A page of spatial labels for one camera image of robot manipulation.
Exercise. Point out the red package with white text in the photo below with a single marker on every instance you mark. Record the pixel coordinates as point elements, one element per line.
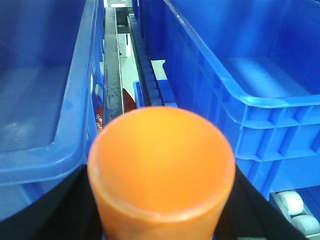
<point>129,105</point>

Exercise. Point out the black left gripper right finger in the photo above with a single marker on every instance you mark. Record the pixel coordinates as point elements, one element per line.
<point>247,215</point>

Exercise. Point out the blue bin left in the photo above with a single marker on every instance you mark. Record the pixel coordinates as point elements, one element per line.
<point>50,57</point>

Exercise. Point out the blue bin right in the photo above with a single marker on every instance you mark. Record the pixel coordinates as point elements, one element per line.
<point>251,67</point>

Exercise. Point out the orange cylindrical capacitor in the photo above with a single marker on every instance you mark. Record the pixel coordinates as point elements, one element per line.
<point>160,173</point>

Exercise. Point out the blue bin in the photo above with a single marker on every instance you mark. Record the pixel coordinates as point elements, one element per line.
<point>50,57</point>
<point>251,67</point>

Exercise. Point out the steel shelf divider rail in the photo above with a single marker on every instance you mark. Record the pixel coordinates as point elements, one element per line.
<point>113,90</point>

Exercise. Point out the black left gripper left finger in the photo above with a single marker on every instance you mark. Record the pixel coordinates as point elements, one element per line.
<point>67,212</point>

